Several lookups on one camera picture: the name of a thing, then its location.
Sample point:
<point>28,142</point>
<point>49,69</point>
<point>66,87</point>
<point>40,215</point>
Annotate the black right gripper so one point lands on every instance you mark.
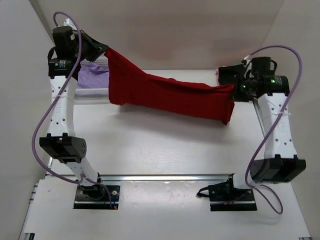
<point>235,96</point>

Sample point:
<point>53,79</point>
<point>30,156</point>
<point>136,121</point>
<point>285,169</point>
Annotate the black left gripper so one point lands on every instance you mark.
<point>98,47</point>

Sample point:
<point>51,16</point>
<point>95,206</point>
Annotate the red t shirt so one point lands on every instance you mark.
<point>128,84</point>

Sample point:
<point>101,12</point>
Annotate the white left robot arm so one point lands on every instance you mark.
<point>61,143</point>

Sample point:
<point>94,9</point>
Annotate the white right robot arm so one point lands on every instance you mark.
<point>269,93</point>

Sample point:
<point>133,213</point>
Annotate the lilac t shirt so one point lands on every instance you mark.
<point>93,76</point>

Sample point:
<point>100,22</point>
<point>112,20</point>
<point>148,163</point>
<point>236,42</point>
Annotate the white plastic laundry basket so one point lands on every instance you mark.
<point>93,92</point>

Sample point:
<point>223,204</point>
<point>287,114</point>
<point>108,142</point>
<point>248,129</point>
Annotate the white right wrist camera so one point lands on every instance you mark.
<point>246,60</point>

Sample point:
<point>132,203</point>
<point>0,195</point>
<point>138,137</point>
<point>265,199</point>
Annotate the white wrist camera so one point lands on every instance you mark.
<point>246,60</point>
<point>69,23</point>

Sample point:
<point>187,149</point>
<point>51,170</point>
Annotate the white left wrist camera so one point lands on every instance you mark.
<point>69,23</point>

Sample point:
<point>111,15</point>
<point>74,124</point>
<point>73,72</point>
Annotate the aluminium mounting rail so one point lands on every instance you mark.
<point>65,171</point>

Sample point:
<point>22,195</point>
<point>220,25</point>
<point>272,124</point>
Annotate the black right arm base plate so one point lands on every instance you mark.
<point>223,197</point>

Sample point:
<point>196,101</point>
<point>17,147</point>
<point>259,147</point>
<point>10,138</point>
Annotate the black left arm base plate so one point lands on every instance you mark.
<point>97,201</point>

